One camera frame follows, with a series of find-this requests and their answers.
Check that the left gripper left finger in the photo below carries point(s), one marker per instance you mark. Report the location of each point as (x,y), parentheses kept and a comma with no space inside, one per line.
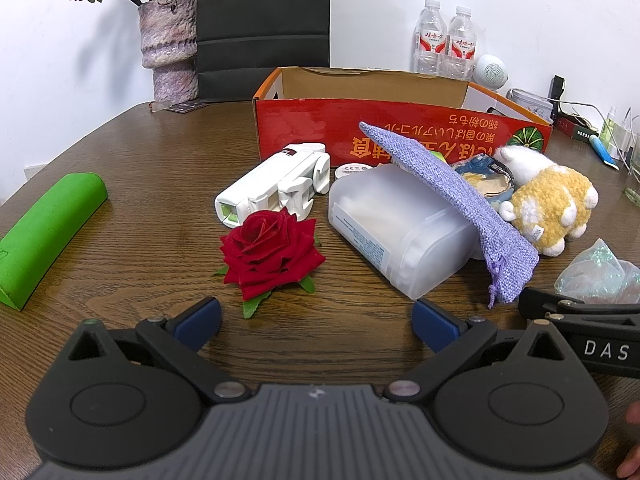
(175,343)

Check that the red artificial rose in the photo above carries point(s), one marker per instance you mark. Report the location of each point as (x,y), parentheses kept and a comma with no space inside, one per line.
(270,250)

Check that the small dark card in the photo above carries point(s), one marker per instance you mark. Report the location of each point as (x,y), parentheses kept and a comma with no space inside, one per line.
(186,107)

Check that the black charger stand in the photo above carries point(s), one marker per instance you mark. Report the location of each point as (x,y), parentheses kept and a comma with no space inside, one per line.
(555,93)

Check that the blue white tube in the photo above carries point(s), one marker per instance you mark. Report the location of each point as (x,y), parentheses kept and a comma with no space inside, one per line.
(599,148)

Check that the right standing water bottle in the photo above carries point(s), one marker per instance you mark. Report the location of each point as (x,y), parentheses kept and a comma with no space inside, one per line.
(460,46)

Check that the white folding gadget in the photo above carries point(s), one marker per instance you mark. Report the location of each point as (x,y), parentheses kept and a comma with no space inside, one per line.
(287,180)

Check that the white tin box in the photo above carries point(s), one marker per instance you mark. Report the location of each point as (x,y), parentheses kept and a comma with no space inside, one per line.
(538,105)

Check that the yellow white plush toy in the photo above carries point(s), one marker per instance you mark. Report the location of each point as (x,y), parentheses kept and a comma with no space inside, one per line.
(551,203)

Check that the orange red cardboard box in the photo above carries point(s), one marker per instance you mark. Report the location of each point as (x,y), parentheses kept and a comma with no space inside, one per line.
(455,118)

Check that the purple woven drawstring pouch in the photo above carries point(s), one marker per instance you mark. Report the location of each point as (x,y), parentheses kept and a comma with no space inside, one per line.
(510,258)

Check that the white astronaut speaker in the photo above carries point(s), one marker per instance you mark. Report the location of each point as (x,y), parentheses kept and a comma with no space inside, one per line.
(490,72)

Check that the standing water bottle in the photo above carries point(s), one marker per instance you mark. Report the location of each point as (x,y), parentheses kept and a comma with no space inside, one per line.
(429,39)
(460,46)

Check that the green foam roll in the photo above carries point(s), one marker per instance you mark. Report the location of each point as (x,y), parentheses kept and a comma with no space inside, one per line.
(35,241)

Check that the black paper bag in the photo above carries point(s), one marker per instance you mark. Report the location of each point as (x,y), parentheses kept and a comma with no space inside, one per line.
(240,42)

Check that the purple marbled vase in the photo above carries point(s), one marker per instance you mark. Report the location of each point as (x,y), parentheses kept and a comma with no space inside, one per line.
(168,47)

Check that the clear drinking glass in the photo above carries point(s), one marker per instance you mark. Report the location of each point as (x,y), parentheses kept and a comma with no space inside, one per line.
(632,162)

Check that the left standing water bottle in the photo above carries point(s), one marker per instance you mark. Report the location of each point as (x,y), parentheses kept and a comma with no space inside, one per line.
(429,39)

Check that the red black small box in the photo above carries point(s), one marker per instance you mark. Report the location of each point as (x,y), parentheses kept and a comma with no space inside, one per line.
(572,129)

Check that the clear iridescent plastic bag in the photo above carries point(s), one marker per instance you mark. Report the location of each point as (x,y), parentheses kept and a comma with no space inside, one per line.
(597,276)

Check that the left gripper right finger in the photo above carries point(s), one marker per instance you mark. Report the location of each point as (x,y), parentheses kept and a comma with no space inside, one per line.
(457,344)

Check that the translucent white plastic container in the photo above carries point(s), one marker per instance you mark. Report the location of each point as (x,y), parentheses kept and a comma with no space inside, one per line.
(415,238)

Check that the blue snack packet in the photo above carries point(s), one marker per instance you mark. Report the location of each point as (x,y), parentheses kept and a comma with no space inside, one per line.
(491,178)

